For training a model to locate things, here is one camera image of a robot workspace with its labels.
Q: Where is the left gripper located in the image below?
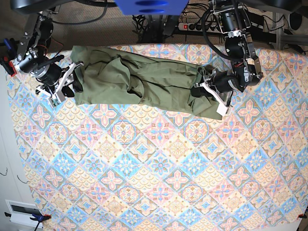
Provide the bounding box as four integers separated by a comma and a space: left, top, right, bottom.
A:
191, 69, 240, 116

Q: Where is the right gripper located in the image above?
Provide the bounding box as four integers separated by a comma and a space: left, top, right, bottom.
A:
35, 61, 84, 108

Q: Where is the green t-shirt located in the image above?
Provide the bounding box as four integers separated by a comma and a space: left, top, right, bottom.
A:
70, 46, 222, 120

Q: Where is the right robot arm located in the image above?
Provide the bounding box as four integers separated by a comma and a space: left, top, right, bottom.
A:
15, 10, 83, 107

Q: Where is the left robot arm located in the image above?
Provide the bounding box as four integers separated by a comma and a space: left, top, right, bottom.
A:
191, 0, 263, 116

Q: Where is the white power strip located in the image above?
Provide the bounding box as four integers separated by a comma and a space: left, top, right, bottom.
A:
178, 22, 220, 33

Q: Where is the blue clamp upper left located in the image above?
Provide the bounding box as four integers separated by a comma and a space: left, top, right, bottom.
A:
0, 38, 17, 77

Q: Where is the blue clamp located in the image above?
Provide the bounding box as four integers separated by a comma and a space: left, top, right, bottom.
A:
4, 212, 51, 231
0, 38, 17, 77

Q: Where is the patterned tablecloth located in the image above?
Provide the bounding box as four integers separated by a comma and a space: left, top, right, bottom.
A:
4, 49, 308, 231

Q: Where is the blue clamp lower left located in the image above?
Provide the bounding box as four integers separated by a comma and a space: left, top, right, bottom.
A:
4, 212, 51, 231

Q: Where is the red clamp lower right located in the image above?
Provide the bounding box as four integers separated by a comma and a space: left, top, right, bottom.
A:
297, 214, 308, 219

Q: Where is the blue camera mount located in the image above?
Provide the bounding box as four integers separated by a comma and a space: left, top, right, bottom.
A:
115, 0, 189, 16

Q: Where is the white wall outlet box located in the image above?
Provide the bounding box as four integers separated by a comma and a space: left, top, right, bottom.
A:
5, 199, 41, 228

